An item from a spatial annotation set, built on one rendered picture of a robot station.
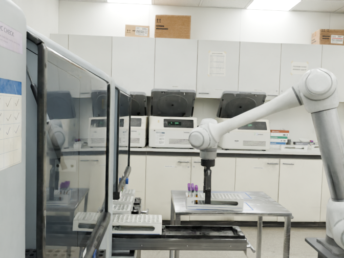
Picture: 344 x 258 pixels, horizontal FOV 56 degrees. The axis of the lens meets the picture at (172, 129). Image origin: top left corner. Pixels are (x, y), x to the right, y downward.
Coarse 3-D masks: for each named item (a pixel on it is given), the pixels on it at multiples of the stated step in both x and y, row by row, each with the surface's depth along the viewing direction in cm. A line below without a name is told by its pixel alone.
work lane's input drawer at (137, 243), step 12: (168, 228) 143; (180, 228) 143; (192, 228) 144; (204, 228) 144; (216, 228) 144; (228, 228) 144; (120, 240) 130; (132, 240) 131; (144, 240) 131; (156, 240) 131; (168, 240) 131; (180, 240) 132; (192, 240) 132; (204, 240) 132; (216, 240) 132; (228, 240) 133; (240, 240) 133
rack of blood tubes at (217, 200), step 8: (200, 200) 176; (216, 200) 167; (224, 200) 167; (232, 200) 167; (240, 200) 167; (192, 208) 167; (200, 208) 167; (208, 208) 167; (216, 208) 167; (224, 208) 167; (232, 208) 167; (240, 208) 167
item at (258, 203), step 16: (176, 192) 201; (224, 192) 204; (240, 192) 205; (256, 192) 207; (176, 208) 168; (256, 208) 172; (272, 208) 173; (176, 224) 163; (288, 224) 166; (288, 240) 167; (176, 256) 164; (256, 256) 211; (288, 256) 167
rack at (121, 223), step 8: (120, 216) 139; (128, 216) 139; (136, 216) 140; (144, 216) 140; (152, 216) 140; (160, 216) 141; (112, 224) 132; (120, 224) 132; (128, 224) 132; (136, 224) 132; (144, 224) 132; (152, 224) 132; (160, 224) 133; (112, 232) 132; (120, 232) 132; (128, 232) 132; (136, 232) 132; (144, 232) 132; (152, 232) 133; (160, 232) 133
